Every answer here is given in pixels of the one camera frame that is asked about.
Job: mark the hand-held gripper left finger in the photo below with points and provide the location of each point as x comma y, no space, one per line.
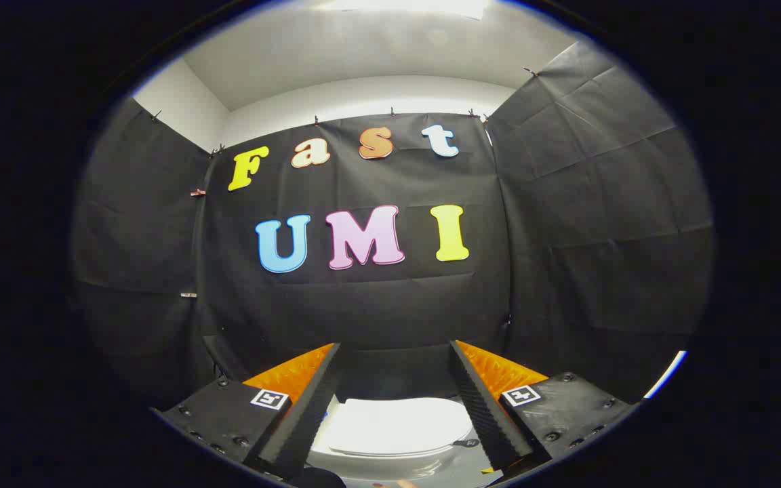
309,420

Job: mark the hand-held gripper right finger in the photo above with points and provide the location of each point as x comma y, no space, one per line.
482,420

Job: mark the white toilet bowl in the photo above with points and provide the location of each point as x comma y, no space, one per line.
445,469

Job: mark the white toilet lid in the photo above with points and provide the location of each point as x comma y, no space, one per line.
397,427

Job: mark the black lid pull tab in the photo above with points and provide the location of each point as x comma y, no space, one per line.
468,442

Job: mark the black backdrop cloth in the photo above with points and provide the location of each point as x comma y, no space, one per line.
377,305

